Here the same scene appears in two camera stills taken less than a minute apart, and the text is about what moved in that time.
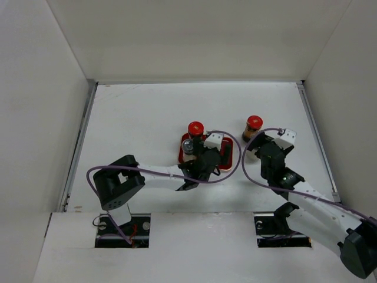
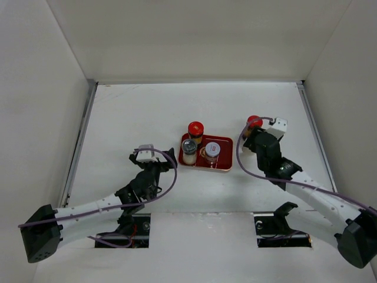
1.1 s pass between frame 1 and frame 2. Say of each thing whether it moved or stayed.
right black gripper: stayed
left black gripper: moved
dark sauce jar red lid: stayed
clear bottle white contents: stayed
